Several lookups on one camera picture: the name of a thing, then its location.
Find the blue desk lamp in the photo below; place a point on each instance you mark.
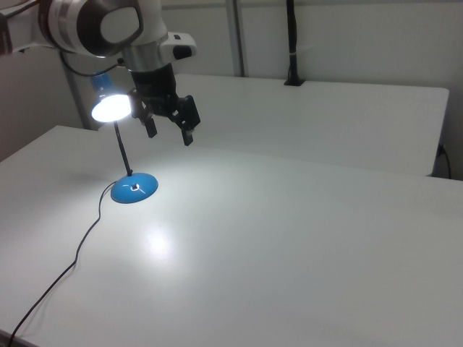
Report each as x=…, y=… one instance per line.
x=133, y=188

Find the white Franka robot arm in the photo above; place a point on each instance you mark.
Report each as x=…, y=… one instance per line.
x=72, y=21

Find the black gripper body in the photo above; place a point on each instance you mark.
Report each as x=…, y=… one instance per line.
x=155, y=85

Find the black pole with table clamp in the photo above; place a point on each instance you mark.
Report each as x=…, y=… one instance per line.
x=293, y=43

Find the grey partition frame post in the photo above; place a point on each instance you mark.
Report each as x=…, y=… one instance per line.
x=237, y=36

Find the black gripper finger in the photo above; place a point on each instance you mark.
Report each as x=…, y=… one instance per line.
x=149, y=124
x=188, y=117

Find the white side table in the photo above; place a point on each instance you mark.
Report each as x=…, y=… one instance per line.
x=307, y=119

